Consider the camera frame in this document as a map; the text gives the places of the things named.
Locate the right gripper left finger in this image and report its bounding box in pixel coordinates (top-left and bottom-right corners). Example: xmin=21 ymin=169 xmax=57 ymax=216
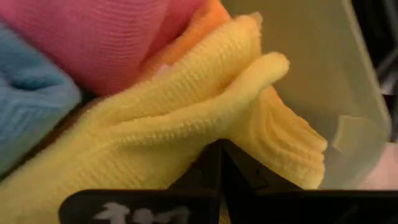
xmin=167 ymin=139 xmax=223 ymax=191

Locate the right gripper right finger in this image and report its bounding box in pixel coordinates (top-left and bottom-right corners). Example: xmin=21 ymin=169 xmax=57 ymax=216
xmin=221 ymin=139 xmax=303 ymax=224

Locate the yellow microfiber towel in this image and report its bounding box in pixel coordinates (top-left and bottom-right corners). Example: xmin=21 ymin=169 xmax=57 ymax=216
xmin=0 ymin=12 xmax=328 ymax=224

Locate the orange microfiber towel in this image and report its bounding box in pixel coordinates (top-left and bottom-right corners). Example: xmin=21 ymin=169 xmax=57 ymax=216
xmin=136 ymin=0 xmax=233 ymax=75

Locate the yellow-green plastic bin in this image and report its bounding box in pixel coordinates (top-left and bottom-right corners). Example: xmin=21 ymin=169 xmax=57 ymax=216
xmin=220 ymin=0 xmax=392 ymax=190

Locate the pink microfiber towel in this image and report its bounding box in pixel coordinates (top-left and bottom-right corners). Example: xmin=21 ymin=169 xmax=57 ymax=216
xmin=0 ymin=0 xmax=203 ymax=97

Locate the blue microfiber towel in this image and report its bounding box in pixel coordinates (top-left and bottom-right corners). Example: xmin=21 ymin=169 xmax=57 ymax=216
xmin=0 ymin=23 xmax=82 ymax=178

